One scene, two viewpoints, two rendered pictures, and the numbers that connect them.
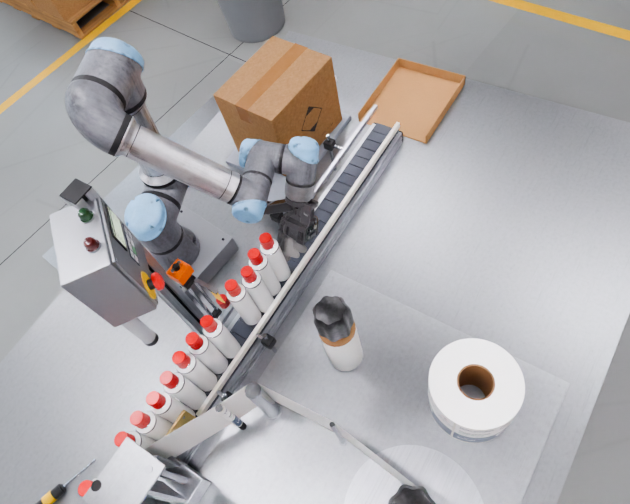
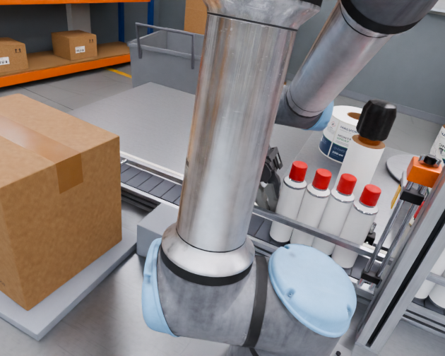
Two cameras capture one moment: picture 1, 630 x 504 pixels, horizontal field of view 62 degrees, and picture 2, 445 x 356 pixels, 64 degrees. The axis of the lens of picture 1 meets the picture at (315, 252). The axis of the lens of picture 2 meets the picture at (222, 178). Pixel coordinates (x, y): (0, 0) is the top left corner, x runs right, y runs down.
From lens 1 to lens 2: 1.56 m
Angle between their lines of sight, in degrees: 76
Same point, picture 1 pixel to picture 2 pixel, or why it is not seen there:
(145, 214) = (320, 268)
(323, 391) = (383, 211)
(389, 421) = (381, 181)
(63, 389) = not seen: outside the picture
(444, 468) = (395, 162)
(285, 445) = not seen: hidden behind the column
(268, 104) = (80, 135)
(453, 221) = not seen: hidden behind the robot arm
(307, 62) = (11, 105)
